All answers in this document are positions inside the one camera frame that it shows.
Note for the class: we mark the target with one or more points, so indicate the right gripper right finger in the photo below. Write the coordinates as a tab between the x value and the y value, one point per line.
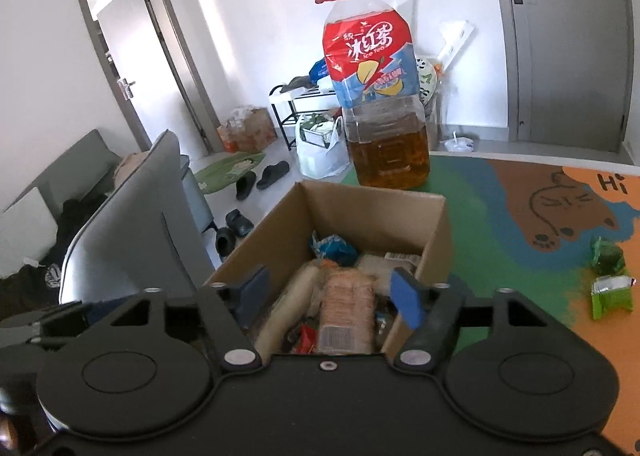
503	362

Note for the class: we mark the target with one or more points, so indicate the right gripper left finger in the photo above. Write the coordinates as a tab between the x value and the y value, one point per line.
153	361

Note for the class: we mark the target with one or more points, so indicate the long beige snack packet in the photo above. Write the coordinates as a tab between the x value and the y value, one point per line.
289	308

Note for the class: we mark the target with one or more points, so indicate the red snack packet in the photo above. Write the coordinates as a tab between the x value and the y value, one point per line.
307	338

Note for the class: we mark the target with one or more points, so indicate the blue snack packet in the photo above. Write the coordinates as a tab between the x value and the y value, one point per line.
334	248

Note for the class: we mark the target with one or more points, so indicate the white snack packet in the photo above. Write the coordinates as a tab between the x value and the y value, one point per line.
380	268

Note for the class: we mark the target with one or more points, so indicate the green snack packet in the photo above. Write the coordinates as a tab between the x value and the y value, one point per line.
611	293
607	258

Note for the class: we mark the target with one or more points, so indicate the grey chair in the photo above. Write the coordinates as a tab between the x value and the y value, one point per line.
143	236

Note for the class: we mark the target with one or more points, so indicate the grey sofa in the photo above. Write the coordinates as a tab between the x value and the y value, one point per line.
37	229

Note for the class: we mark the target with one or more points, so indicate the colourful cartoon table mat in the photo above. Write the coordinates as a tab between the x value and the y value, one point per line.
531	226

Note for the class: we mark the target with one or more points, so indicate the black shoe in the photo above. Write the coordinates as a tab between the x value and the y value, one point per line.
225	241
239	224

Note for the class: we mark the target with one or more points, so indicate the open cardboard box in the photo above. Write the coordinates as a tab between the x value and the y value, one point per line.
345	221

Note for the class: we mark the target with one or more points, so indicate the black slipper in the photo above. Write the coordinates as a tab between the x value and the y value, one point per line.
245	185
272	174

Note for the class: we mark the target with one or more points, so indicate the green floor mat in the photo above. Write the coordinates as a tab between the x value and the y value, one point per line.
215	177

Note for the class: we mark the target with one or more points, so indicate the white bowl on floor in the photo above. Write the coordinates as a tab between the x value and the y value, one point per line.
459	144

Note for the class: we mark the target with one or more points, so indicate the brown box with bag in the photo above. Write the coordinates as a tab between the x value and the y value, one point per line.
249	129

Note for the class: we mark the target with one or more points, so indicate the white plastic bag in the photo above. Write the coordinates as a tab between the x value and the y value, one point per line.
321	146

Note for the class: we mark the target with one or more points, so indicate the black shoe rack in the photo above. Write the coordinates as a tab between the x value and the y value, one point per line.
288	106

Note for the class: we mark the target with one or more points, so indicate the panda print bag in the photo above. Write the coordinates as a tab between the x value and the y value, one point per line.
428	73

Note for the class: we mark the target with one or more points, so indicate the white plastic board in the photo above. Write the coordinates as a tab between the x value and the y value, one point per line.
454	37

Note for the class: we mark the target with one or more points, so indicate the blue white bag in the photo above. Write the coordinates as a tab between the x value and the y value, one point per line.
318	71

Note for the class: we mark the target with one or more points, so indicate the large iced tea bottle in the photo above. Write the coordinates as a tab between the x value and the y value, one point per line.
369	54

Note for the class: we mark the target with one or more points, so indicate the open doorway white door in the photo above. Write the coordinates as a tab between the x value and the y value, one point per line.
151	72

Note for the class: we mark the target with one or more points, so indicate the grey door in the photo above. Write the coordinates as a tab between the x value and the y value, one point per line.
569	68

